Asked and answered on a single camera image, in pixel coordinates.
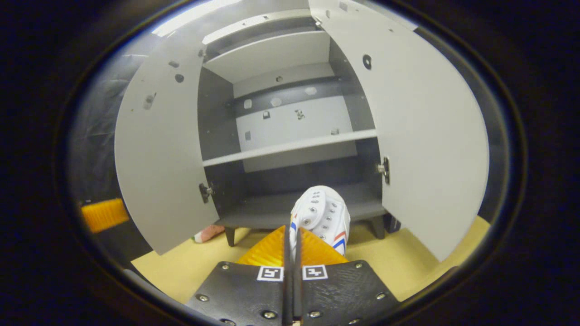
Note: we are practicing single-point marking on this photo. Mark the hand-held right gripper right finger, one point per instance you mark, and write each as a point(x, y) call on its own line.
point(340, 292)

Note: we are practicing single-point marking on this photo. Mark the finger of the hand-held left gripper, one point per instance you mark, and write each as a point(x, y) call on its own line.
point(104, 215)

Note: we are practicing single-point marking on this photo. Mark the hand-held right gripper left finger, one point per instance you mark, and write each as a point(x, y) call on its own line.
point(247, 292)

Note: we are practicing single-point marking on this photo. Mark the white shoe red blue stripes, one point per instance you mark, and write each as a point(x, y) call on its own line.
point(324, 213)

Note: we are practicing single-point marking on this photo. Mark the white cabinet door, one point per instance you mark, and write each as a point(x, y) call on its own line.
point(163, 149)
point(426, 136)

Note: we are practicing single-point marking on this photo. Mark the white shoe cabinet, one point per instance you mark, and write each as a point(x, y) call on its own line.
point(290, 54)

